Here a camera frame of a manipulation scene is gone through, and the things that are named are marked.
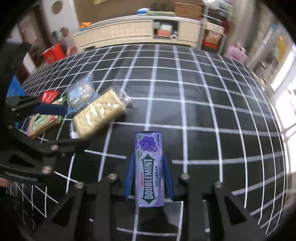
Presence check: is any cardboard box on cabinet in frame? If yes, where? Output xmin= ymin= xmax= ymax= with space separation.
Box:
xmin=174 ymin=3 xmax=202 ymax=20

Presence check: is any purple Doublemint gum box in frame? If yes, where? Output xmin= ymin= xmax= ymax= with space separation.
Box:
xmin=134 ymin=131 xmax=165 ymax=208

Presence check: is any black white checkered tablecloth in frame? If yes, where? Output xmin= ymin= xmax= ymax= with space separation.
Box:
xmin=6 ymin=44 xmax=289 ymax=241

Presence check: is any pink gift bag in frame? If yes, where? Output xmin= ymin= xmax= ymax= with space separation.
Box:
xmin=225 ymin=42 xmax=248 ymax=64

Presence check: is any green folded cloth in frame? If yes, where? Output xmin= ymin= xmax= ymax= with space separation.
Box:
xmin=147 ymin=11 xmax=176 ymax=16

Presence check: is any green cracker pack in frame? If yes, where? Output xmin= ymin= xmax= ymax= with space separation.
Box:
xmin=27 ymin=96 xmax=66 ymax=138

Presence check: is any clear soda cracker pack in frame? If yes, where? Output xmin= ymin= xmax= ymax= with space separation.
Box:
xmin=69 ymin=86 xmax=132 ymax=139

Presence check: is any white metal shelf rack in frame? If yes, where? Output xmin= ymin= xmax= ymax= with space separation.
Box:
xmin=198 ymin=1 xmax=233 ymax=54

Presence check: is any cream TV cabinet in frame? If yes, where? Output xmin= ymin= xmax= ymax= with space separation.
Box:
xmin=74 ymin=15 xmax=201 ymax=51

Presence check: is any blue plastic basket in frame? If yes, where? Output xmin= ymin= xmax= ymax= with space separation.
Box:
xmin=6 ymin=75 xmax=23 ymax=97

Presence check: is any small clear blue pastry bag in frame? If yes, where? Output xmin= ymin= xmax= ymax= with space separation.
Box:
xmin=66 ymin=72 xmax=97 ymax=114

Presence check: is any blue tissue pack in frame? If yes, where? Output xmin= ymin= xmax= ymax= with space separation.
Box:
xmin=137 ymin=8 xmax=150 ymax=15

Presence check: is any small red snack pouch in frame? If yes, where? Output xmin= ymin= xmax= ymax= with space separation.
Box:
xmin=41 ymin=90 xmax=59 ymax=103

